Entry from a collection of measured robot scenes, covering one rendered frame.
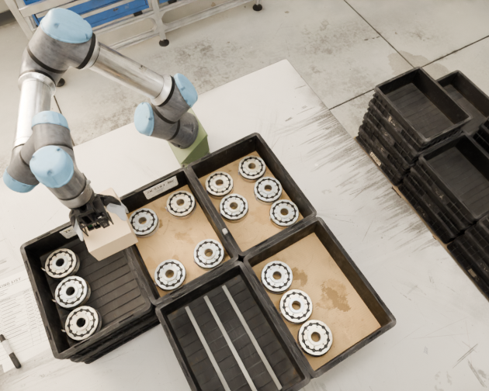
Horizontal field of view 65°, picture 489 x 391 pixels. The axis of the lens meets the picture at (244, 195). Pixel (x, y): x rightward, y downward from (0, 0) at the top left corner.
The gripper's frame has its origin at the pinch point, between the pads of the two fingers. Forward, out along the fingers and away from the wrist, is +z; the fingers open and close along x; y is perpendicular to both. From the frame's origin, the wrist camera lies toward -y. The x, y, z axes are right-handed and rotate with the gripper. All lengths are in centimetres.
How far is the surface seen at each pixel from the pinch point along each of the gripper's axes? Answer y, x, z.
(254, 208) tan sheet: 6, 46, 27
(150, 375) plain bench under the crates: 37, -11, 40
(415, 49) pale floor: -86, 236, 111
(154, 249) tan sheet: 3.1, 7.9, 27.0
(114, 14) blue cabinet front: -187, 44, 75
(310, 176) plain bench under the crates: -1, 77, 40
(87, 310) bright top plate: 13.0, -18.4, 24.1
